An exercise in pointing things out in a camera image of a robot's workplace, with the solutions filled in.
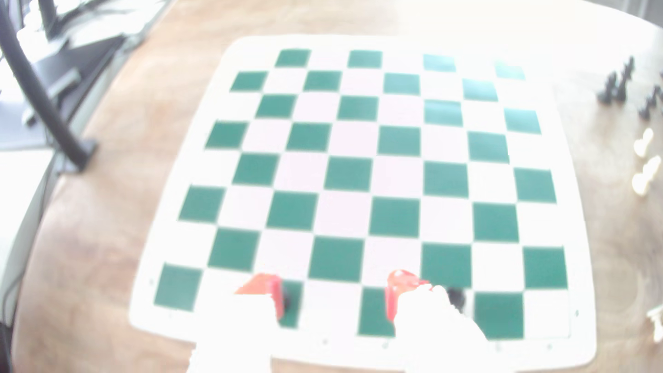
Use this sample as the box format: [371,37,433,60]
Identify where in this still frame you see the green white chess mat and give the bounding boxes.
[128,34,597,371]

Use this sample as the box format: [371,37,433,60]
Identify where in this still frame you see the black chess piece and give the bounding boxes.
[597,71,618,105]
[638,84,663,121]
[615,56,636,103]

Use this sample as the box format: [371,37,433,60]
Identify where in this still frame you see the white chess piece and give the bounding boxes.
[647,305,663,344]
[631,155,663,197]
[633,127,655,158]

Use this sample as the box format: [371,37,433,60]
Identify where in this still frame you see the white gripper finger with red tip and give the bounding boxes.
[186,274,287,373]
[385,269,513,373]

